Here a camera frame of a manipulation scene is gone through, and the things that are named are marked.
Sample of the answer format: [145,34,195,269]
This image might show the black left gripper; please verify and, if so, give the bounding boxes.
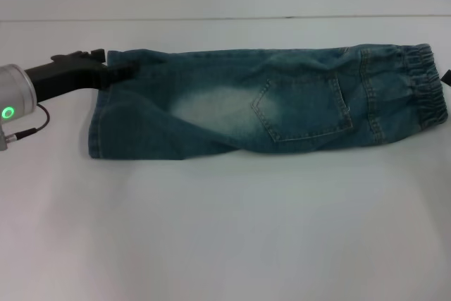
[24,48,137,104]

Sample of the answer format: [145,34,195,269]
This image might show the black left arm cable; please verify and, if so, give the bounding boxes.
[6,103,51,138]

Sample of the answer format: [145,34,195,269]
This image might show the blue denim shorts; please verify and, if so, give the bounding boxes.
[87,43,450,161]

